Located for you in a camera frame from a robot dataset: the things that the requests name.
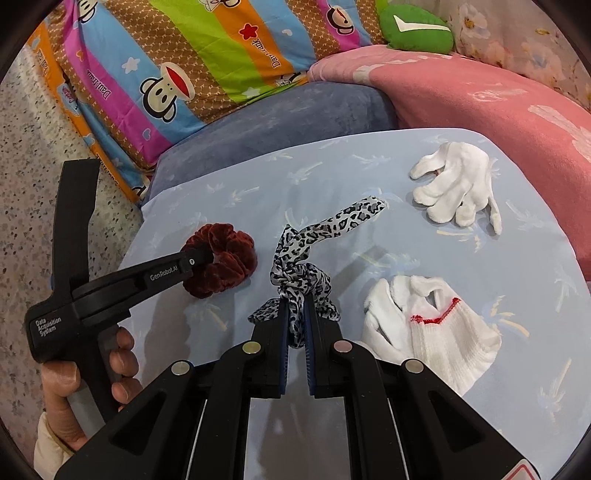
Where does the grey floral cloth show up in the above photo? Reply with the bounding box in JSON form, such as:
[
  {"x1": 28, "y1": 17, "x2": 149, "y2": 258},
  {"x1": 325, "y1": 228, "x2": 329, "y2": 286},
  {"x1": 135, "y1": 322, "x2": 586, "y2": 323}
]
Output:
[{"x1": 445, "y1": 0, "x2": 585, "y2": 108}]

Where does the leopard print scrunchie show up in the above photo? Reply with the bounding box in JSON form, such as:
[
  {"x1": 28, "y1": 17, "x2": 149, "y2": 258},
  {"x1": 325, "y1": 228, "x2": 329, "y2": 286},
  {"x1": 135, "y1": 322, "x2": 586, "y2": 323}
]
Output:
[{"x1": 248, "y1": 196, "x2": 388, "y2": 350}]

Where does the striped monkey print pillow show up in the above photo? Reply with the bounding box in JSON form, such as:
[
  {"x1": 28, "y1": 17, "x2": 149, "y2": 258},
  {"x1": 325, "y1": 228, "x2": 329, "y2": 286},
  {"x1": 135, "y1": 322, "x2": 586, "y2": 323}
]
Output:
[
  {"x1": 46, "y1": 0, "x2": 387, "y2": 172},
  {"x1": 28, "y1": 23, "x2": 156, "y2": 205}
]

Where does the blue-grey velvet cushion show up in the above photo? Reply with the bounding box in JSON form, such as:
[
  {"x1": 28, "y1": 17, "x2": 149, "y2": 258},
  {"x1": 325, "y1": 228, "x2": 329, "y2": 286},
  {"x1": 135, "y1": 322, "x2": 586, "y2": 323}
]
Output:
[{"x1": 150, "y1": 82, "x2": 399, "y2": 205}]

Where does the white knit glove red trim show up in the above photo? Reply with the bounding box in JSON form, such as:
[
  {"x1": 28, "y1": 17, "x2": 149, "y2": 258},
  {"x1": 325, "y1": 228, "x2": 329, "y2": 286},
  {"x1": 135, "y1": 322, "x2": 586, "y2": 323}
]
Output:
[{"x1": 409, "y1": 298, "x2": 503, "y2": 397}]

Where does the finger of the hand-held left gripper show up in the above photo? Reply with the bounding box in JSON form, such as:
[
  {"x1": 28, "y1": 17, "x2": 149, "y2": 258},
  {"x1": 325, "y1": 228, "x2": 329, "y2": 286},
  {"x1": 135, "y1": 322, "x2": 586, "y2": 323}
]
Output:
[{"x1": 179, "y1": 246, "x2": 218, "y2": 280}]

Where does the pink blanket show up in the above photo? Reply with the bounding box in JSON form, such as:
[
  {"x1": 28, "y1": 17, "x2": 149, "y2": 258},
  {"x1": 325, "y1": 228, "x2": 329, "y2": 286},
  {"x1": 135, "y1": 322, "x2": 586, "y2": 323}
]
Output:
[{"x1": 307, "y1": 45, "x2": 591, "y2": 283}]

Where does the dark red velvet scrunchie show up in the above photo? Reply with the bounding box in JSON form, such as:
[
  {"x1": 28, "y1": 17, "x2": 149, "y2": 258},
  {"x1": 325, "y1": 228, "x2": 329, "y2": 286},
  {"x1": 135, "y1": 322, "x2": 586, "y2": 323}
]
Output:
[{"x1": 182, "y1": 223, "x2": 258, "y2": 298}]

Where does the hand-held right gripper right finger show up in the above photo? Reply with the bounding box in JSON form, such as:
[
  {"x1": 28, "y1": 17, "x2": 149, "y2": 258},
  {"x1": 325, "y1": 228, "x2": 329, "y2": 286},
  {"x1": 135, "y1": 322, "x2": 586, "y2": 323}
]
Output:
[{"x1": 302, "y1": 300, "x2": 542, "y2": 480}]

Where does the green round cushion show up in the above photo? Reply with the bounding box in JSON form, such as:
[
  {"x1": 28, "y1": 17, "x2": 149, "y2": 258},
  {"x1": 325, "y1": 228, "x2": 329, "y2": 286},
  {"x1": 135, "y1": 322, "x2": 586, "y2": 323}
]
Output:
[{"x1": 379, "y1": 4, "x2": 456, "y2": 55}]

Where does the person's left hand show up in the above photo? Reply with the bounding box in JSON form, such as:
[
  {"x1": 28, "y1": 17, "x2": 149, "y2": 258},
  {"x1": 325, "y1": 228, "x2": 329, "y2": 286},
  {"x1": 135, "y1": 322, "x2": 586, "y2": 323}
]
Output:
[{"x1": 39, "y1": 325, "x2": 143, "y2": 456}]

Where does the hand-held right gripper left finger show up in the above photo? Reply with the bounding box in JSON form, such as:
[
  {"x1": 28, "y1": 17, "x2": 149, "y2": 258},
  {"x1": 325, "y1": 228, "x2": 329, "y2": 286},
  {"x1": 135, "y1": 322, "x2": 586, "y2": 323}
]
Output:
[{"x1": 54, "y1": 298, "x2": 293, "y2": 480}]

